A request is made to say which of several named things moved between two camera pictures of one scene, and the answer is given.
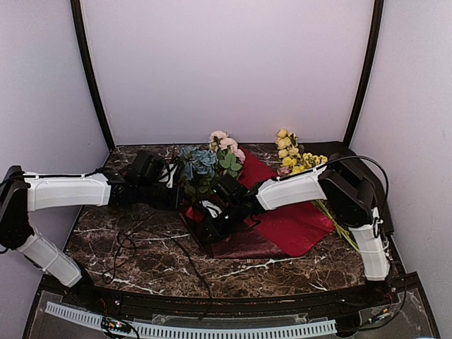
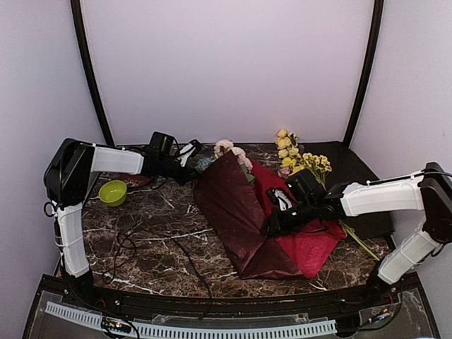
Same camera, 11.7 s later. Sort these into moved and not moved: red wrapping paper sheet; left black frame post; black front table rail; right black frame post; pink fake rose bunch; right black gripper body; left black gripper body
Moved: pink fake rose bunch; left black gripper body; red wrapping paper sheet; right black gripper body
Not moved: left black frame post; right black frame post; black front table rail
